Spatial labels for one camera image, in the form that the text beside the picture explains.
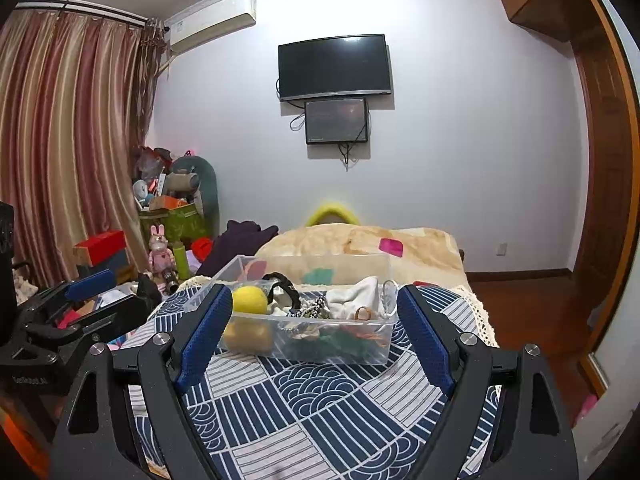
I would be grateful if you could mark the red box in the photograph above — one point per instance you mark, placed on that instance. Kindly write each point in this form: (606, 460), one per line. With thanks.
(100, 246)

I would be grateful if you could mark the white cloth pouch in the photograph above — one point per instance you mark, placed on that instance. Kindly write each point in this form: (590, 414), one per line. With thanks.
(350, 295)

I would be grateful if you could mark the grey plush pillow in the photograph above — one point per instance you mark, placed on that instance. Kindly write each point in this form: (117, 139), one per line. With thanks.
(206, 195)

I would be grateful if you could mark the white wall socket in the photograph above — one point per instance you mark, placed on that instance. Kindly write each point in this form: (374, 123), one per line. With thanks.
(501, 249)

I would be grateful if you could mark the blue and white patterned cloth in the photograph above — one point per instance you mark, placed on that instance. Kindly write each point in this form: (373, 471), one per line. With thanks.
(310, 410)

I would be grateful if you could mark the green bottle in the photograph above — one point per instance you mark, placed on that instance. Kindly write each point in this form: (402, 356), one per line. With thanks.
(181, 260)

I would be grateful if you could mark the white air conditioner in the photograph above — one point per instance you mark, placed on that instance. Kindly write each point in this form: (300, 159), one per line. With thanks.
(215, 22)

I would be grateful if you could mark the black cylinder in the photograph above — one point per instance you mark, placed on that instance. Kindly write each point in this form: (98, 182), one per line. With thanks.
(170, 281)

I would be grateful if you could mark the beige printed blanket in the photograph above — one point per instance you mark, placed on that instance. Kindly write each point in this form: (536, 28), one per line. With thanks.
(425, 250)

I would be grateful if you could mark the small black wall monitor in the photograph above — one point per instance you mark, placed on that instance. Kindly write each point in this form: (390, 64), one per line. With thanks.
(336, 121)

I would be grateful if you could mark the yellow plush item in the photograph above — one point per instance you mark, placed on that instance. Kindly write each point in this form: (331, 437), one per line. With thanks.
(332, 210)

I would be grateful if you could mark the black wall television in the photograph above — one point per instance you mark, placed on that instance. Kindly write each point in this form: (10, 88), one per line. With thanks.
(335, 67)

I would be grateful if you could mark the curtain rod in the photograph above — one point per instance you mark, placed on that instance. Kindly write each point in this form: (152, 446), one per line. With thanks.
(90, 11)

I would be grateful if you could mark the striped brown curtain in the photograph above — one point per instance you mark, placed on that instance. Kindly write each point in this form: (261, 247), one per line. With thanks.
(70, 145)

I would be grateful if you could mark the pink rabbit toy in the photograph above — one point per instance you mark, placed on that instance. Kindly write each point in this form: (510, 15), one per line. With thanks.
(161, 255)

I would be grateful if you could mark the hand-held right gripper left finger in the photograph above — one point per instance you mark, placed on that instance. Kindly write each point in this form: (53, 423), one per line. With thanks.
(205, 335)

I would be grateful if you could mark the red knit hat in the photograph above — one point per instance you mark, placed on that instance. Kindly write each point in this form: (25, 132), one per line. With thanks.
(203, 250)

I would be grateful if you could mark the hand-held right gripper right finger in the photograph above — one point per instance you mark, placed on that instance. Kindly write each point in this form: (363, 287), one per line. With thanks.
(425, 335)

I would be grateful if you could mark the black white headband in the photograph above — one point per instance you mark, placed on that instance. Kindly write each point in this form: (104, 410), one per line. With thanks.
(292, 292)

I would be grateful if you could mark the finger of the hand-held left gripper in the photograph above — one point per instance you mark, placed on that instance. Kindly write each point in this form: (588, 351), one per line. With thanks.
(110, 317)
(92, 282)

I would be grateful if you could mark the green knitted cloth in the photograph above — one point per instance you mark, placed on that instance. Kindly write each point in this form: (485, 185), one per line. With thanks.
(345, 342)

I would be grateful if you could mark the pile of toys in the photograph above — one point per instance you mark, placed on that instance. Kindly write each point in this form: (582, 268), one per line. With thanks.
(155, 180)

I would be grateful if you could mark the clear plastic storage box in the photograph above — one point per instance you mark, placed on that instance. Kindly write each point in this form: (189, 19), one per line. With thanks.
(360, 270)

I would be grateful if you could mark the green cardboard box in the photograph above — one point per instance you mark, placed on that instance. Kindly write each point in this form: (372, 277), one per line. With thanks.
(177, 225)

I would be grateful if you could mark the yellow ball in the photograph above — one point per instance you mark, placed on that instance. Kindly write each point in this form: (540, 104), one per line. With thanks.
(250, 301)

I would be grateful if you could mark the wooden door frame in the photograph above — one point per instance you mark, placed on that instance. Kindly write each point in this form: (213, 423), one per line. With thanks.
(607, 170)

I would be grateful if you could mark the dark purple garment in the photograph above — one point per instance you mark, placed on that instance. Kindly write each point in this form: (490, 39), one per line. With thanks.
(235, 242)

